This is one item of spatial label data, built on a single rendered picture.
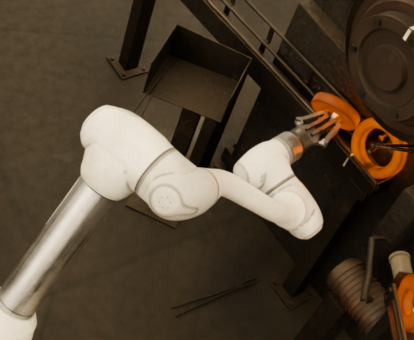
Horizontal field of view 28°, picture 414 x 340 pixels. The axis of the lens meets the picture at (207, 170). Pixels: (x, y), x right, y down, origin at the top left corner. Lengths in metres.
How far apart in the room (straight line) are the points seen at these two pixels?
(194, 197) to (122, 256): 1.21
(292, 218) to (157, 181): 0.59
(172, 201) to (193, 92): 0.97
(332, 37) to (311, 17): 0.10
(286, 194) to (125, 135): 0.61
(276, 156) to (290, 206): 0.16
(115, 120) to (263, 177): 0.60
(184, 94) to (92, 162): 0.87
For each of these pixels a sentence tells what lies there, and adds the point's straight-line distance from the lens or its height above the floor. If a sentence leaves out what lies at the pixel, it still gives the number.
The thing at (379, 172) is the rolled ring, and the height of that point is 0.72.
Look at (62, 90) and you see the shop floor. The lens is 3.40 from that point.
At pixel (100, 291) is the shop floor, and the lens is 2.89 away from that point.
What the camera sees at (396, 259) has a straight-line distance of 2.42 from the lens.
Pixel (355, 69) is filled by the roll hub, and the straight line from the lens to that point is 2.31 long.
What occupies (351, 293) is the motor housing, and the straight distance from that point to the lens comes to 2.53.
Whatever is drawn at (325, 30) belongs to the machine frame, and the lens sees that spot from 2.65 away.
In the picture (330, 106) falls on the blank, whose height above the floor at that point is 0.82.
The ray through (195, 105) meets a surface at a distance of 2.64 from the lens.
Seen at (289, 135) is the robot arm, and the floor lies 0.80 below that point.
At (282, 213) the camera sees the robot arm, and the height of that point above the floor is 0.81.
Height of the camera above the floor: 2.49
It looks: 49 degrees down
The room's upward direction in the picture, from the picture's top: 23 degrees clockwise
